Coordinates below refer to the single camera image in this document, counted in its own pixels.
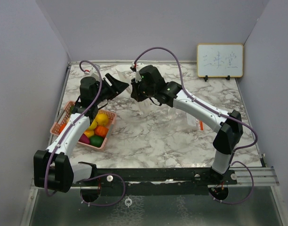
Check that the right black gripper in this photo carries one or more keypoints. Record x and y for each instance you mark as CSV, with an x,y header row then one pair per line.
x,y
135,92

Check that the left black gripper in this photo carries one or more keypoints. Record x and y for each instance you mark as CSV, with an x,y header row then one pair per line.
x,y
117,87

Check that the clear zip top bag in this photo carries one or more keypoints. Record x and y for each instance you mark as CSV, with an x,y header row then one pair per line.
x,y
142,101

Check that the pink plastic basket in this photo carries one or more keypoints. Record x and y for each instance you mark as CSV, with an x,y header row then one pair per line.
x,y
64,117

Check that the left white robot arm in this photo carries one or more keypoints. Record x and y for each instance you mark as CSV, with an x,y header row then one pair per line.
x,y
52,167

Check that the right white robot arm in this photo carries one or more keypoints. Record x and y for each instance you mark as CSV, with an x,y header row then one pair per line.
x,y
229,130

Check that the yellow orange toy pepper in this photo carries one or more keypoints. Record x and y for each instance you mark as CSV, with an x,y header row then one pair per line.
x,y
89,133

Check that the green toy lime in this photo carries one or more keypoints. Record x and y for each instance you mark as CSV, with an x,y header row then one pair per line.
x,y
96,141

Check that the purple toy sweet potato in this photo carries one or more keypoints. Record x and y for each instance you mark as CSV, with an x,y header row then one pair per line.
x,y
84,139

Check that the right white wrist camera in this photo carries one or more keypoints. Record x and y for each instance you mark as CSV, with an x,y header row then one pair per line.
x,y
136,67

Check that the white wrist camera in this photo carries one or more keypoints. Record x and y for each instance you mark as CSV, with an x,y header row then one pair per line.
x,y
136,67
93,73

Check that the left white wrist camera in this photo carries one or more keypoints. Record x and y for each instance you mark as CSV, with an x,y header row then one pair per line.
x,y
93,73

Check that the small whiteboard wooden frame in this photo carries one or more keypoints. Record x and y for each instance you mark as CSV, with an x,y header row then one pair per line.
x,y
220,60

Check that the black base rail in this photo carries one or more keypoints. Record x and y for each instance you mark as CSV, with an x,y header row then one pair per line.
x,y
156,181

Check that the aluminium frame rail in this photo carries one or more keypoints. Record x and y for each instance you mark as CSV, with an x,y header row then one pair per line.
x,y
261,176

